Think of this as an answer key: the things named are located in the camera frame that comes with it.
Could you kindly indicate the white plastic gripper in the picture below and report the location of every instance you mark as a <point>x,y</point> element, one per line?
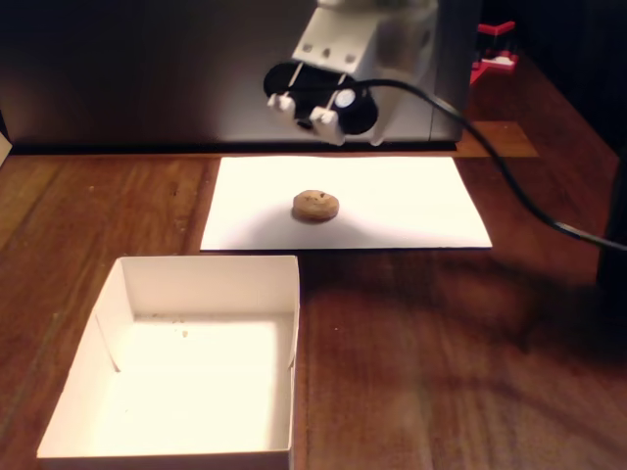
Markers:
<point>327,120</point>

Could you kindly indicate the round mini chocolate chip cookie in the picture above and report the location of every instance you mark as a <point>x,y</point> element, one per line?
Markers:
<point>316,205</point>

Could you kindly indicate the white open cardboard box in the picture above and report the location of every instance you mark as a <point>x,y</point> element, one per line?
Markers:
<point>186,382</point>

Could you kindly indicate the white paper sheet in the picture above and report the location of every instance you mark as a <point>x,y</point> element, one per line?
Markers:
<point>392,210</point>

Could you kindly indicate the red plastic clamp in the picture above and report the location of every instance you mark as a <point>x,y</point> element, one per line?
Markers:
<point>495,63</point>

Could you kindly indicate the dark grey metal case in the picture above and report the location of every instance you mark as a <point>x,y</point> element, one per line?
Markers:
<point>147,73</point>

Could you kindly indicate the black camera with white mount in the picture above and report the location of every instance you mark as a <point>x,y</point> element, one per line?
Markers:
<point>357,115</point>

